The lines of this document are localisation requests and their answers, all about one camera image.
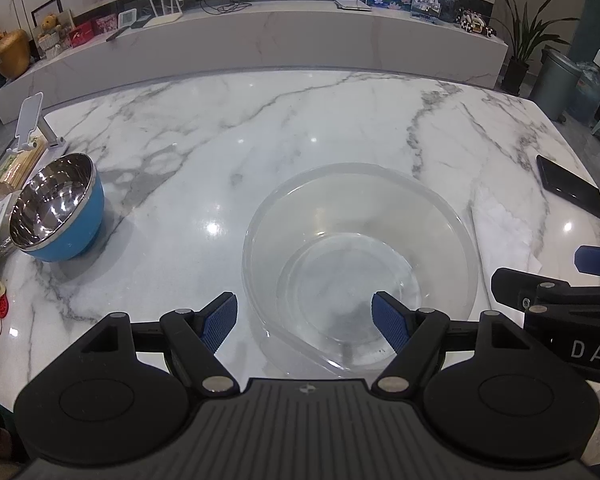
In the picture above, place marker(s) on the grey trash can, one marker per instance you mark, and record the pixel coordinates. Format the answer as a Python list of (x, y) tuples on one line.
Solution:
[(555, 82)]

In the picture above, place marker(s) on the blue water bottle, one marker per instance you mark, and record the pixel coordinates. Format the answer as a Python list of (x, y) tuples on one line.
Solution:
[(590, 95)]

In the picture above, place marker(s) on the red box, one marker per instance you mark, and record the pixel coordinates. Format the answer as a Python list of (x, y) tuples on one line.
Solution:
[(82, 35)]

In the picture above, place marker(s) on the cow figurines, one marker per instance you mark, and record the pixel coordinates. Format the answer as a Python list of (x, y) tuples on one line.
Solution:
[(475, 22)]

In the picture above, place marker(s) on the pink box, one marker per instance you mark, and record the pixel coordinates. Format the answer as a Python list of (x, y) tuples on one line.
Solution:
[(106, 24)]

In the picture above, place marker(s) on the gold vase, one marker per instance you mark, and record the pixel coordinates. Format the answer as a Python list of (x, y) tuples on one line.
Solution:
[(12, 52)]

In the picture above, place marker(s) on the black smartphone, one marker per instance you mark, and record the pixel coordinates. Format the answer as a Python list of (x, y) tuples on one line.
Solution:
[(570, 187)]

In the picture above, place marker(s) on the white phone stand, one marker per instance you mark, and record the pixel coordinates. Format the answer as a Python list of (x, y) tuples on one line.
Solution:
[(30, 115)]

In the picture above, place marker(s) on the clear photo frame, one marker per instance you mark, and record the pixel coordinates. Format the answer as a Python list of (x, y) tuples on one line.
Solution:
[(425, 7)]

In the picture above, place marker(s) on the white router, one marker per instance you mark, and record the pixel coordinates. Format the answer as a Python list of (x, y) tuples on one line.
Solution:
[(162, 19)]

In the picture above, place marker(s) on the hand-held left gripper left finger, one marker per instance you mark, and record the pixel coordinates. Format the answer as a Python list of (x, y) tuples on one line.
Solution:
[(220, 320)]

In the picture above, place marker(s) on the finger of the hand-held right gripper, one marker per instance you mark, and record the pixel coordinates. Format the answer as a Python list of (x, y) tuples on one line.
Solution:
[(512, 285), (597, 260)]

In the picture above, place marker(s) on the dark blue jar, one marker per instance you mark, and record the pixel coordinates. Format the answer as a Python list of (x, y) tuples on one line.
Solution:
[(449, 7)]

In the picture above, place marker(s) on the pack of wooden sticks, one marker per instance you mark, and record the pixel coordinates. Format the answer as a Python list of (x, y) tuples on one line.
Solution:
[(20, 165)]

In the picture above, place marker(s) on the clear glass bowl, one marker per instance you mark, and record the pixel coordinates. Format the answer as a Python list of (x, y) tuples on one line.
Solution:
[(360, 270)]

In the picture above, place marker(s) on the white cloth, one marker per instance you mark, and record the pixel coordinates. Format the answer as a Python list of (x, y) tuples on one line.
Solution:
[(500, 245)]

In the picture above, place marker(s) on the potted plant with long leaves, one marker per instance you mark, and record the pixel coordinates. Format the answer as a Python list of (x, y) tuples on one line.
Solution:
[(517, 70)]

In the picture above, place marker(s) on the grey laptop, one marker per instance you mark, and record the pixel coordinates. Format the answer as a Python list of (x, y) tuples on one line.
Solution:
[(352, 4)]

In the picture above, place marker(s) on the blue steel bowl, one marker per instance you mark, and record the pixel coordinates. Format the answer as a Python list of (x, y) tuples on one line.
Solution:
[(80, 230)]

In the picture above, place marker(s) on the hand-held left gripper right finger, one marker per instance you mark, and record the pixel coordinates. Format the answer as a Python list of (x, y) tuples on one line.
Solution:
[(387, 320)]

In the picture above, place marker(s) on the small white display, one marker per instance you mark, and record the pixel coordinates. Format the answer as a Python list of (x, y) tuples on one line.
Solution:
[(126, 19)]

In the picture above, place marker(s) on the teddy bear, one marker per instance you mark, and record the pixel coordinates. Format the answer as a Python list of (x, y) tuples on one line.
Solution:
[(50, 25)]

